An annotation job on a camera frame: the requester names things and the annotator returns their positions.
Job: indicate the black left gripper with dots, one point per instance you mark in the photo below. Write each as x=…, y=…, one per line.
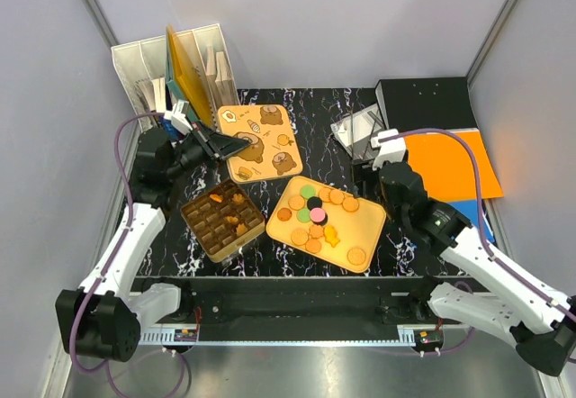
x=225, y=145

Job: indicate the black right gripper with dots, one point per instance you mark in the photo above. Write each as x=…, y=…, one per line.
x=369, y=174

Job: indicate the silver tin lid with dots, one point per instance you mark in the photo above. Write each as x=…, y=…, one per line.
x=272, y=150

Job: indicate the orange fish cookie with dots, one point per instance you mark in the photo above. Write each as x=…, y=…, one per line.
x=217, y=198

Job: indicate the orange flower cookie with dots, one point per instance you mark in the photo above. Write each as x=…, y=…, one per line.
x=238, y=198

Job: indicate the brown compartment cookie box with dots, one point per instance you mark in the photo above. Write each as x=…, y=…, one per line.
x=223, y=229

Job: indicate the yellow cookie tray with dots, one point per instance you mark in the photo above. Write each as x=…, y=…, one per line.
x=352, y=222

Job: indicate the metal tongs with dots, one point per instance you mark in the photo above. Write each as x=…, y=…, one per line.
x=375, y=121

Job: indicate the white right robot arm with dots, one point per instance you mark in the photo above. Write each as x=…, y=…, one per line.
x=537, y=320

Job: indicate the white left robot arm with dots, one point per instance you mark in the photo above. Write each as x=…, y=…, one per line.
x=100, y=318

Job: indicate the orange folder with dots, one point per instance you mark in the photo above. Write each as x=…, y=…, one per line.
x=446, y=168

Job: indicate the grey booklet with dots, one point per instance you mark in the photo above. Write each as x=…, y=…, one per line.
x=352, y=133

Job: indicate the blue folder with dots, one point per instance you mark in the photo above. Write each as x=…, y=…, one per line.
x=468, y=208

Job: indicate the black binder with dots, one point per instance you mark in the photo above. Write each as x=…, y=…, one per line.
x=416, y=103

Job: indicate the round tan biscuit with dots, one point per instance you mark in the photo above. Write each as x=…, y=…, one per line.
x=356, y=256

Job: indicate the black sandwich cookie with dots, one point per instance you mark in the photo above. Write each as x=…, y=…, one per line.
x=314, y=202

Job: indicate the pink macaron cookie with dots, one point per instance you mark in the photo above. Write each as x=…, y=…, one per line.
x=317, y=215

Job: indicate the green macaron cookie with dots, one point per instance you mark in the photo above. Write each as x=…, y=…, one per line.
x=308, y=191

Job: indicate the yellow folder in organizer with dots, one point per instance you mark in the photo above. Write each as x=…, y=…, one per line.
x=188, y=79

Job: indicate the white file organizer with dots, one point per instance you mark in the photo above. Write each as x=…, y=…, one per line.
x=193, y=63

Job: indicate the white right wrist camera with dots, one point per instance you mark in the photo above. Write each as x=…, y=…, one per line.
x=390, y=147

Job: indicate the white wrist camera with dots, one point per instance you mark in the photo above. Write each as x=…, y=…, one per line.
x=178, y=120
x=390, y=147

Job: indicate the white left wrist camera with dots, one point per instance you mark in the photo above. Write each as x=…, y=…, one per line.
x=178, y=120

